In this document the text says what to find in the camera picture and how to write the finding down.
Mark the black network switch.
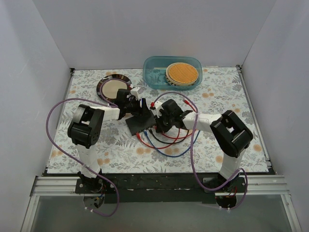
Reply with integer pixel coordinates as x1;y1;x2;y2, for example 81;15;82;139
126;116;155;136

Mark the blue ethernet cable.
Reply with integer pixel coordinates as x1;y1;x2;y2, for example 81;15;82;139
143;130;200;158

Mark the red ethernet cable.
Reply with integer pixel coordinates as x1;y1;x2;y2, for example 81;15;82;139
136;128;181;148
159;99;199;140

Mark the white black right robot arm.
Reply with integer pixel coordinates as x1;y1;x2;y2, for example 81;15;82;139
150;100;253;192

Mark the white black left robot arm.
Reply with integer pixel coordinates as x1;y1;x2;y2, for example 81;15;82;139
68;87;155;193

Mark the floral patterned table mat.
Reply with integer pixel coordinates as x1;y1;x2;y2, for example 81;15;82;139
47;67;268;174

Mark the dark rimmed beige plate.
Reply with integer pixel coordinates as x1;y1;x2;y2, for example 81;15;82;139
96;74;132;102

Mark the striped bowl in container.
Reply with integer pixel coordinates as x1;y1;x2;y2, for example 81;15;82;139
165;65;203;87

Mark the teal transparent plastic container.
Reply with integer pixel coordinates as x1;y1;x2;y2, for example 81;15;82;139
142;56;202;91

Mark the orange woven round coaster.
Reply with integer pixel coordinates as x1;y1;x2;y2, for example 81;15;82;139
168;62;198;83

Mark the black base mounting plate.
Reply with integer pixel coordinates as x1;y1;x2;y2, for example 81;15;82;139
42;168;276;205

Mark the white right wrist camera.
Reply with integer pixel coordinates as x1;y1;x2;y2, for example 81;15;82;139
150;101;163;118

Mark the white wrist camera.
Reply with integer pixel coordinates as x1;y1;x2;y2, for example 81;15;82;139
130;87;146;100
150;101;163;118

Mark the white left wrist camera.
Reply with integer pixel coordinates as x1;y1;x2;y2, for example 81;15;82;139
130;87;146;100

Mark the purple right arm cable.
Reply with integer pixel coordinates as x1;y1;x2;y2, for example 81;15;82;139
154;91;248;211

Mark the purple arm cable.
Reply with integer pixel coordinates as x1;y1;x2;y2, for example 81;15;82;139
154;91;248;211
45;78;120;218

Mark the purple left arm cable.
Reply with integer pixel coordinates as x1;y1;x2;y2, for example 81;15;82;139
45;78;120;218

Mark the aluminium frame rail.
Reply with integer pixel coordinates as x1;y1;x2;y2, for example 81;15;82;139
32;175;290;196

